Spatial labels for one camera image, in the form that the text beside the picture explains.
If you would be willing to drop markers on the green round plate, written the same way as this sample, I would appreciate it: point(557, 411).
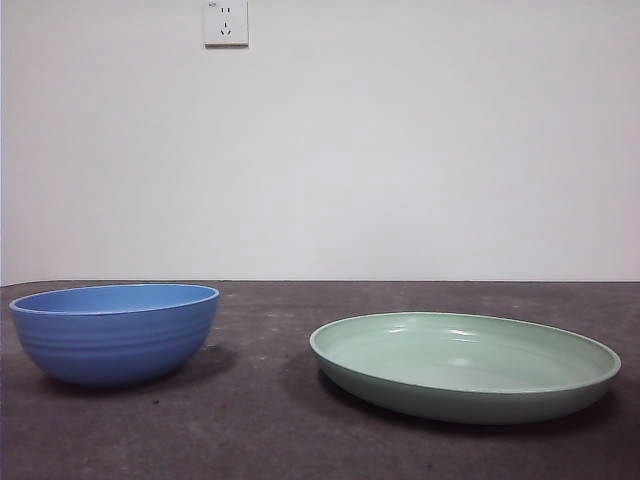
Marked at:
point(465, 395)

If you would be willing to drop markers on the blue ribbed bowl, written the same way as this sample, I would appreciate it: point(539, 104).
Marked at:
point(115, 345)

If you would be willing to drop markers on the white wall socket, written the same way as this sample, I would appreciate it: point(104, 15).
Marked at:
point(226, 25)

